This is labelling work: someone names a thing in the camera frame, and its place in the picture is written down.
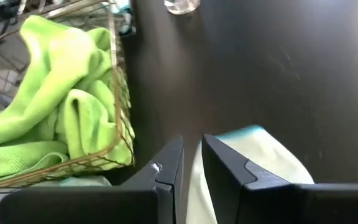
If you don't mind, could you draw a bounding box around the clear spray bottle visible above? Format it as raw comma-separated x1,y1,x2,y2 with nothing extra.
163,0,201,16

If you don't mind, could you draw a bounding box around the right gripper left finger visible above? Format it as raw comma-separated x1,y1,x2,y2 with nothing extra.
0,134,185,224

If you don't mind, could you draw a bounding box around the black table mat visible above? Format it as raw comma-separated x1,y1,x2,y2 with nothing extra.
104,0,358,187

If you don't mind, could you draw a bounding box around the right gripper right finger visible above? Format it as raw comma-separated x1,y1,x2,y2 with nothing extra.
201,133,358,224

